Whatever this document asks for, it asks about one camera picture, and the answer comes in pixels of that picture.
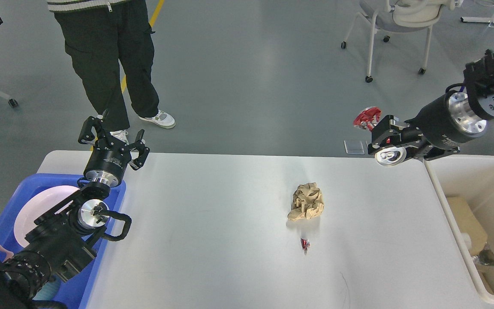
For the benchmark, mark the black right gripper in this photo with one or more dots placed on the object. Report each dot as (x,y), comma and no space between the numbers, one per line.
(436,131)

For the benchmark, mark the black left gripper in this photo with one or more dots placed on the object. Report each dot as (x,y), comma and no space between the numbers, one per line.
(106,164)

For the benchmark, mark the crushed red soda can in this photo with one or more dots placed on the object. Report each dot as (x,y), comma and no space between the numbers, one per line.
(368,119)

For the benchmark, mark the pink plate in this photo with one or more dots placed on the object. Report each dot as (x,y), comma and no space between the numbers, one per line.
(35,207)

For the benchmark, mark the brown paper bag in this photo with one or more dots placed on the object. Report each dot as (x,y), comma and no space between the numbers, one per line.
(467,222)

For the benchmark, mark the brown paper ball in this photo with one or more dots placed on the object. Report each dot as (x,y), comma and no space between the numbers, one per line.
(307,202)

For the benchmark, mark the white paper cup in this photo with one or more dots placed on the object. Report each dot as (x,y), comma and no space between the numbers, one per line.
(468,242)

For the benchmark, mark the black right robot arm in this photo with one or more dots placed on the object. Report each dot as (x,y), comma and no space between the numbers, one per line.
(478,83)

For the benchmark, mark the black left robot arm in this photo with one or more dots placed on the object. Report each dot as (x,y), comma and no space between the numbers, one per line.
(62,242)

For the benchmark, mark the left floor socket plate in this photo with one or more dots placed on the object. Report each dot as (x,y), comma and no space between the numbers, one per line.
(354,146)

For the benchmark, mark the person in black trousers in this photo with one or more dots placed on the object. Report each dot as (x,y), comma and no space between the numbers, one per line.
(104,38)

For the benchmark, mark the white chair grey seat right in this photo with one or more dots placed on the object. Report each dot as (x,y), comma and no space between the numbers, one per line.
(402,16)

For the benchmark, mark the small red can fragment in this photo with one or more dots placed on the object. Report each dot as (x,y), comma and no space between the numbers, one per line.
(305,245)

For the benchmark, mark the blue plastic tray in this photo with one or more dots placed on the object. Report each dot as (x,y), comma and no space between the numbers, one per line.
(75,292)

